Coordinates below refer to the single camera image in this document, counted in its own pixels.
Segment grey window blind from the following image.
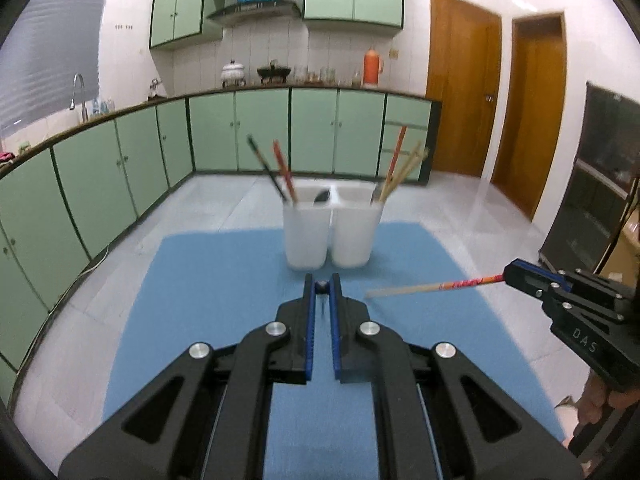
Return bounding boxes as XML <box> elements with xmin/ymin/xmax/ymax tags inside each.
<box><xmin>0</xmin><ymin>0</ymin><xmax>116</xmax><ymax>136</ymax></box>

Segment person's right hand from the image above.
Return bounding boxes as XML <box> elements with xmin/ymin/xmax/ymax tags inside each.
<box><xmin>575</xmin><ymin>372</ymin><xmax>640</xmax><ymax>426</ymax></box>

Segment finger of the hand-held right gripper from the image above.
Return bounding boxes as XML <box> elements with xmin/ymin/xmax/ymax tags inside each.
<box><xmin>503</xmin><ymin>263</ymin><xmax>629</xmax><ymax>329</ymax></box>
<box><xmin>515</xmin><ymin>258</ymin><xmax>576</xmax><ymax>292</ymax></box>

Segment white lidded pot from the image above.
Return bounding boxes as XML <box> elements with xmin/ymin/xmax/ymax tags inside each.
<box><xmin>221</xmin><ymin>60</ymin><xmax>247</xmax><ymax>86</ymax></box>

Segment row of glass jars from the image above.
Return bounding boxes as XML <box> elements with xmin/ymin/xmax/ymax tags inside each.
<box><xmin>290</xmin><ymin>65</ymin><xmax>362</xmax><ymax>87</ymax></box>

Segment metal range hood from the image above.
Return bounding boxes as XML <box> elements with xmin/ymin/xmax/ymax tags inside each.
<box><xmin>206</xmin><ymin>0</ymin><xmax>302</xmax><ymax>23</ymax></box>

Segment blue tablecloth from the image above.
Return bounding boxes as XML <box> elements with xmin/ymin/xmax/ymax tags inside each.
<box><xmin>102</xmin><ymin>221</ymin><xmax>568</xmax><ymax>480</ymax></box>

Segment plain bamboo chopstick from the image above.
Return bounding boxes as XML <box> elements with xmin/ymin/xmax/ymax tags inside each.
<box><xmin>380</xmin><ymin>141</ymin><xmax>425</xmax><ymax>205</ymax></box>
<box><xmin>384</xmin><ymin>147</ymin><xmax>431</xmax><ymax>203</ymax></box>

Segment green lower kitchen cabinets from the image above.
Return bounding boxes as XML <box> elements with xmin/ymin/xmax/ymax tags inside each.
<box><xmin>0</xmin><ymin>85</ymin><xmax>443</xmax><ymax>376</ymax></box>

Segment black cooking pot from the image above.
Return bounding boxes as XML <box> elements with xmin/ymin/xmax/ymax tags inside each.
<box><xmin>257</xmin><ymin>61</ymin><xmax>291</xmax><ymax>86</ymax></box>

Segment black chopstick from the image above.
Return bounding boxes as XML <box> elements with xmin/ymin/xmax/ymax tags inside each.
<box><xmin>246</xmin><ymin>135</ymin><xmax>288</xmax><ymax>203</ymax></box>

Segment metal sink faucet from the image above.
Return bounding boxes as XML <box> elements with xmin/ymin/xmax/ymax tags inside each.
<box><xmin>69</xmin><ymin>73</ymin><xmax>90</xmax><ymax>123</ymax></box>

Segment black cabinet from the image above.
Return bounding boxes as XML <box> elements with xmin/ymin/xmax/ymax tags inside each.
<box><xmin>537</xmin><ymin>81</ymin><xmax>640</xmax><ymax>276</ymax></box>

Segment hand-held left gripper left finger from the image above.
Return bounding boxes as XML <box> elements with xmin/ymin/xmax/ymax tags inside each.
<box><xmin>59</xmin><ymin>273</ymin><xmax>317</xmax><ymax>480</ymax></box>

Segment orange thermos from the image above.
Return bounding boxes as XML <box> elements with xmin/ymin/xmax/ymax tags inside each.
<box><xmin>362</xmin><ymin>47</ymin><xmax>385</xmax><ymax>88</ymax></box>

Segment white double utensil holder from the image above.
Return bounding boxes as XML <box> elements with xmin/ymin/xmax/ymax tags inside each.
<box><xmin>281</xmin><ymin>182</ymin><xmax>387</xmax><ymax>270</ymax></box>

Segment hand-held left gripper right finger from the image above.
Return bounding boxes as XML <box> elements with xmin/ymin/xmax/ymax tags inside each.
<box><xmin>329</xmin><ymin>272</ymin><xmax>583</xmax><ymax>480</ymax></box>

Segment wooden door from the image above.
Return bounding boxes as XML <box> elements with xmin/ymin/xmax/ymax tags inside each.
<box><xmin>426</xmin><ymin>0</ymin><xmax>502</xmax><ymax>178</ymax></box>
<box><xmin>491</xmin><ymin>12</ymin><xmax>568</xmax><ymax>221</ymax></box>

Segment red patterned chopstick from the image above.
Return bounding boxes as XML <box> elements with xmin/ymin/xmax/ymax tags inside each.
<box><xmin>382</xmin><ymin>126</ymin><xmax>408</xmax><ymax>196</ymax></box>
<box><xmin>365</xmin><ymin>272</ymin><xmax>507</xmax><ymax>301</ymax></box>
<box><xmin>271</xmin><ymin>140</ymin><xmax>299</xmax><ymax>205</ymax></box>

